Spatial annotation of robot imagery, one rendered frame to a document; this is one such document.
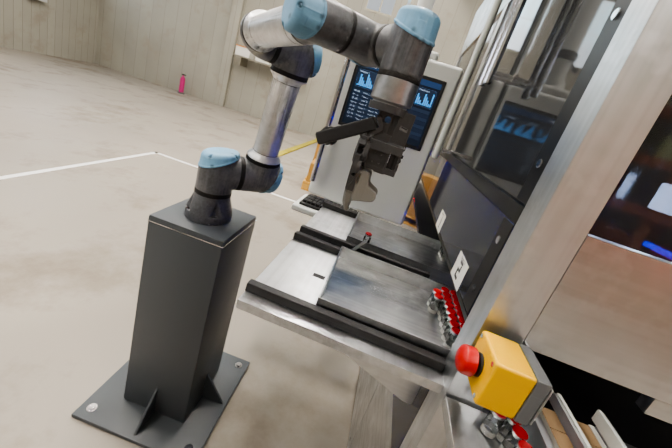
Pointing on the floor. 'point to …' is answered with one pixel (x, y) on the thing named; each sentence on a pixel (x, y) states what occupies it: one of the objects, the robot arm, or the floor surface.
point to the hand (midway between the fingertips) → (344, 202)
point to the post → (570, 186)
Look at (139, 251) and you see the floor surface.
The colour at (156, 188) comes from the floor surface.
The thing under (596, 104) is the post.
